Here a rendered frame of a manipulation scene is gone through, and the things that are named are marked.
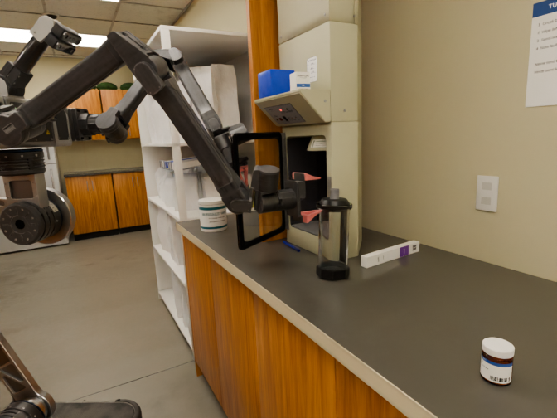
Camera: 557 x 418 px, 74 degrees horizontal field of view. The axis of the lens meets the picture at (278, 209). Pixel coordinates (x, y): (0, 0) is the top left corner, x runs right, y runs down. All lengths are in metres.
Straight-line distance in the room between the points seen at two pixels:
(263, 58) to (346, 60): 0.39
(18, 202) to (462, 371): 1.31
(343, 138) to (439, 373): 0.76
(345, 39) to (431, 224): 0.75
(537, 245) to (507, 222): 0.11
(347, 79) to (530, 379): 0.92
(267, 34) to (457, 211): 0.97
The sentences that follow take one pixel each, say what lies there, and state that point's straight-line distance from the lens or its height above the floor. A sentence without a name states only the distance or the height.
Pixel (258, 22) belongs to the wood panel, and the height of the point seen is 1.80.
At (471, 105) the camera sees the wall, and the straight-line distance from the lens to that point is 1.41.
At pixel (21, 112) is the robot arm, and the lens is 1.10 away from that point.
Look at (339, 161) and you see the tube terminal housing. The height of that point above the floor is 1.28.
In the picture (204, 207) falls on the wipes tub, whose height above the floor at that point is 1.06.
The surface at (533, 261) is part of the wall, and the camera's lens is 1.35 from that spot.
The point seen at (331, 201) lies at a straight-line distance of 1.08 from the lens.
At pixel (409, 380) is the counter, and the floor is 0.94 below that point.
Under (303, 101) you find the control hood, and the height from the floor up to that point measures 1.47.
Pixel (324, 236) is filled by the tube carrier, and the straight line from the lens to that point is 1.11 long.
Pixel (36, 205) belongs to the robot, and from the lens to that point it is 1.44.
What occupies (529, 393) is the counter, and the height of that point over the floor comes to 0.94.
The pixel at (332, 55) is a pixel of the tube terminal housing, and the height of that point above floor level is 1.61.
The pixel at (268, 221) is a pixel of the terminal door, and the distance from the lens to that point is 1.40.
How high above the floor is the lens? 1.37
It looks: 11 degrees down
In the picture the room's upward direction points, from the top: 3 degrees counter-clockwise
